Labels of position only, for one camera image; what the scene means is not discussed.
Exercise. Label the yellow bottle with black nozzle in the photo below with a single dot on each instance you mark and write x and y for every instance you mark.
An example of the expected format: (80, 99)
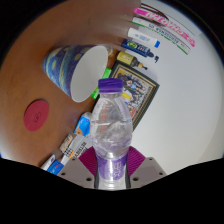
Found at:
(126, 58)

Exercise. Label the white green-printed long pack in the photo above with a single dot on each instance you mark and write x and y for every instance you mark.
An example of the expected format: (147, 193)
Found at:
(160, 33)

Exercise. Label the clear purple-capped water bottle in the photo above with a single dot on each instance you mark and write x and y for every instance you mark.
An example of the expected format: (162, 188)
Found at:
(111, 126)

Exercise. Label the white tube with blue cap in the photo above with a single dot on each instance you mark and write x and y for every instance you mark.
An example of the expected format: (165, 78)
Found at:
(141, 36)

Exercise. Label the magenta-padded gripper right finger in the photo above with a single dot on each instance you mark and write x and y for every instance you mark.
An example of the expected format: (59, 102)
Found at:
(146, 171)

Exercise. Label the green marker pen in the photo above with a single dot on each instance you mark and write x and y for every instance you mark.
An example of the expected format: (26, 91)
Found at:
(101, 85)

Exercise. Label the dark blue glue tube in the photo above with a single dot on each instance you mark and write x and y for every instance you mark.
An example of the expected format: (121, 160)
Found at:
(136, 47)

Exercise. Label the blue patterned paper cup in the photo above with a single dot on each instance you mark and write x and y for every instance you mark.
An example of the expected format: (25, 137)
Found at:
(63, 68)

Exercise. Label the small brown printed packet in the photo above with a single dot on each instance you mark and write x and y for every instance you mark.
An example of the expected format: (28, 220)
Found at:
(67, 144)

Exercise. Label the black gold-framed picture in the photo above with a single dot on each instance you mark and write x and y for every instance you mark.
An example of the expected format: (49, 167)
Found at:
(140, 90)

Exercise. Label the pink white long pack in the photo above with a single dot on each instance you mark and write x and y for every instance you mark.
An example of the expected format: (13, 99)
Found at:
(166, 24)

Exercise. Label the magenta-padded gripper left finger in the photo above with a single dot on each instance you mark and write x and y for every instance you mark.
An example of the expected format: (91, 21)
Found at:
(74, 173)

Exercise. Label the flat round red coaster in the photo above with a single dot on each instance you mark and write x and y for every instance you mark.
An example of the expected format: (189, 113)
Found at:
(36, 115)

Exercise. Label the blue white small packet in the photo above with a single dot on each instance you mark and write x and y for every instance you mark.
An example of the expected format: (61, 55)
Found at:
(82, 125)

